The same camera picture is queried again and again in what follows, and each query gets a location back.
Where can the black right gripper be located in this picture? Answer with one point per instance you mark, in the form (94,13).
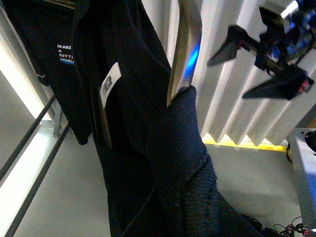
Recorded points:
(290,34)

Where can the silver wooden hanger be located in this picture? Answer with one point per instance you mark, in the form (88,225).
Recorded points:
(186,49)

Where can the grey metal table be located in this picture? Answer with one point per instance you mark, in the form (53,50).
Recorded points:
(304,164)

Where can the black t-shirt blue print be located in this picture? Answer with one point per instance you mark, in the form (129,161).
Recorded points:
(46,33)

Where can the upper rack rail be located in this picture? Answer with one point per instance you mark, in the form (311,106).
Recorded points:
(17,126)

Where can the rack rail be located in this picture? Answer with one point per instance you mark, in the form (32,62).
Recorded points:
(20,186)
(17,126)

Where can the lower rack rail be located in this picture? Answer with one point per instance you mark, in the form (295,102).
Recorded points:
(20,186)

